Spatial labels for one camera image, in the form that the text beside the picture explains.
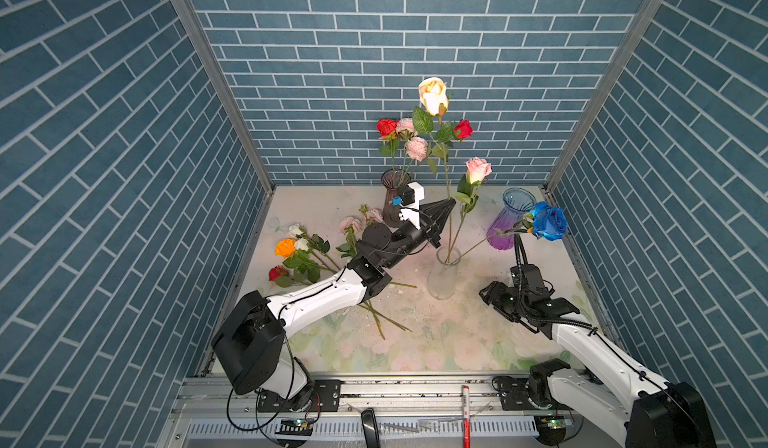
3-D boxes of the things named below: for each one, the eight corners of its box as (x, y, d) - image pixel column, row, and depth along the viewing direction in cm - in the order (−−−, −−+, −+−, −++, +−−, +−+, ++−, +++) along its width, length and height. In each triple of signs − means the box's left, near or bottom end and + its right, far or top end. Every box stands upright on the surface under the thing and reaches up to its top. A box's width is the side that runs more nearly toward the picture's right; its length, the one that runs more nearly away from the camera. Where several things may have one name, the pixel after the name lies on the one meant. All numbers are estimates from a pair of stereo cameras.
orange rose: (277, 256, 101) (273, 250, 98) (281, 244, 105) (278, 238, 102) (294, 256, 101) (291, 250, 99) (297, 244, 105) (295, 238, 102)
